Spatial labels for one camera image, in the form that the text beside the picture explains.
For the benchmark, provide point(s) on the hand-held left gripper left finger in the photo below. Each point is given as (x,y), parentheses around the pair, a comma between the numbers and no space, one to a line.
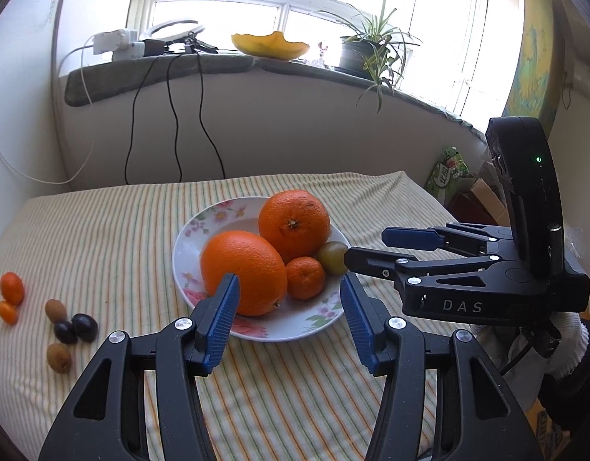
(218,326)

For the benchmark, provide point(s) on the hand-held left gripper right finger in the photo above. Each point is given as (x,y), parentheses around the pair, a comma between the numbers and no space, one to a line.
(362,326)

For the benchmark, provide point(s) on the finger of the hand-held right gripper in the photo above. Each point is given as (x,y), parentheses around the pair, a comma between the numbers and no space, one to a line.
(410,237)
(371,260)

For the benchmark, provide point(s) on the green plum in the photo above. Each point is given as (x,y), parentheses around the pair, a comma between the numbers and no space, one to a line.
(331,255)

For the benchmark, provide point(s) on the oval orange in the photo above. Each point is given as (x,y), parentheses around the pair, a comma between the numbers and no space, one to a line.
(242,269)

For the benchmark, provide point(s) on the floral white plate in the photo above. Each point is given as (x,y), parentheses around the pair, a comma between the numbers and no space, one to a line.
(295,319)

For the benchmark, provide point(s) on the small mandarin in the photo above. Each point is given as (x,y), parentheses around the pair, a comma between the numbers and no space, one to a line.
(305,277)

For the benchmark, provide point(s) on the large round orange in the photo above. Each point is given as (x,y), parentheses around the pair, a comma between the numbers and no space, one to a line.
(295,225)

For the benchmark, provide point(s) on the dark purple plum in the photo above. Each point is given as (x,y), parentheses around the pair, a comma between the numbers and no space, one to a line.
(65,332)
(85,327)

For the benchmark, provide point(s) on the brown kiwi berry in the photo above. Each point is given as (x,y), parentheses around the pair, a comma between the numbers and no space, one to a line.
(59,358)
(55,309)

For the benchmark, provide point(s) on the orange kumquat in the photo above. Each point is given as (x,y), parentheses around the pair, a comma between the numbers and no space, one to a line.
(12,288)
(7,312)

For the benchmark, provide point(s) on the person's right forearm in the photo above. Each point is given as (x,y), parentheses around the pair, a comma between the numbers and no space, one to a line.
(578,403)

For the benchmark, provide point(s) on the person's right hand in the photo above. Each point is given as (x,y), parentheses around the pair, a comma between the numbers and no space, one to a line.
(571,345)

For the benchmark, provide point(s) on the cardboard box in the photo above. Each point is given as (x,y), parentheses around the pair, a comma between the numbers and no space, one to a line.
(487,194)

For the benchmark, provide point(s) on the dark red box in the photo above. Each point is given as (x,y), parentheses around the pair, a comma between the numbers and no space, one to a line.
(468,209)

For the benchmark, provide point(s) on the green printed bag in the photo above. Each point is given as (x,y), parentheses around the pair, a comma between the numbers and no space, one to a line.
(446,173)

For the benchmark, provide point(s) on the striped tablecloth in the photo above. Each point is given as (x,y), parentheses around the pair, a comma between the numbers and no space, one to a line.
(131,249)

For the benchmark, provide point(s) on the potted spider plant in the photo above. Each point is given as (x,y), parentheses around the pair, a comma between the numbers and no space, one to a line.
(355,55)

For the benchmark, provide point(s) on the small white figurine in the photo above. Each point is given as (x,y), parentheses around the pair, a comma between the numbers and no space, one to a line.
(323,53)

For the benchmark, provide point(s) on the yellow bowl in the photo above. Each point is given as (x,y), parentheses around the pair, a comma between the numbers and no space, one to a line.
(266,48)

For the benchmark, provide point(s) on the grey windowsill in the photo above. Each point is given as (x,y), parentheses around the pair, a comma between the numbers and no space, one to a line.
(179,65)

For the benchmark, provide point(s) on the black power adapter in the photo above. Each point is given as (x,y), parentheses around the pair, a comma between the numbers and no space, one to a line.
(154,48)

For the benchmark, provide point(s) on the white power strip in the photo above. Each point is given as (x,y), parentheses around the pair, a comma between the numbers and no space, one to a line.
(117,41)

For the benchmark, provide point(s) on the wall poster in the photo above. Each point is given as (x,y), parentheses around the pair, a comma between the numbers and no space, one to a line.
(530,57)

